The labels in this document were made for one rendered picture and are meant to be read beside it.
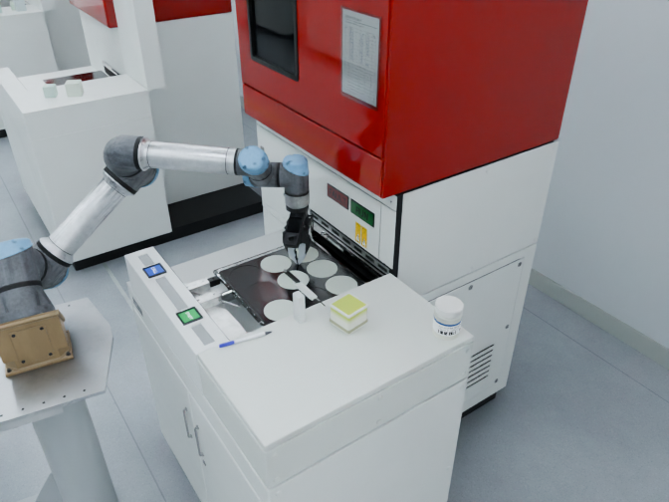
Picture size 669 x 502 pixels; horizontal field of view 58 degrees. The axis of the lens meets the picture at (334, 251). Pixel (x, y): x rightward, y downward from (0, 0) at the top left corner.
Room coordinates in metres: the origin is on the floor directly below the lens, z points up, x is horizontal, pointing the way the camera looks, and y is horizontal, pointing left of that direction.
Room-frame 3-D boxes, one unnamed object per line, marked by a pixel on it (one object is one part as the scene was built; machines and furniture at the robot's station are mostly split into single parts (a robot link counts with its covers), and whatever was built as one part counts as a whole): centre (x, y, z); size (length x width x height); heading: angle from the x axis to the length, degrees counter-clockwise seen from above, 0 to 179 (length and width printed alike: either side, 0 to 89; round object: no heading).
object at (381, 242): (1.81, 0.05, 1.02); 0.82 x 0.03 x 0.40; 35
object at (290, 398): (1.15, -0.01, 0.89); 0.62 x 0.35 x 0.14; 125
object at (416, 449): (1.40, 0.17, 0.41); 0.97 x 0.64 x 0.82; 35
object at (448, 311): (1.20, -0.29, 1.01); 0.07 x 0.07 x 0.10
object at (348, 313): (1.23, -0.04, 1.00); 0.07 x 0.07 x 0.07; 44
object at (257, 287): (1.52, 0.13, 0.90); 0.34 x 0.34 x 0.01; 35
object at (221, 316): (1.36, 0.34, 0.87); 0.36 x 0.08 x 0.03; 35
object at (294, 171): (1.62, 0.12, 1.21); 0.09 x 0.08 x 0.11; 86
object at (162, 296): (1.37, 0.46, 0.89); 0.55 x 0.09 x 0.14; 35
